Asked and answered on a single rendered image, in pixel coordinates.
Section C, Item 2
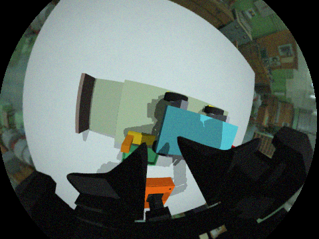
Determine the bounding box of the pale green ramp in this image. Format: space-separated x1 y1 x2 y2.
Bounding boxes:
75 72 212 143

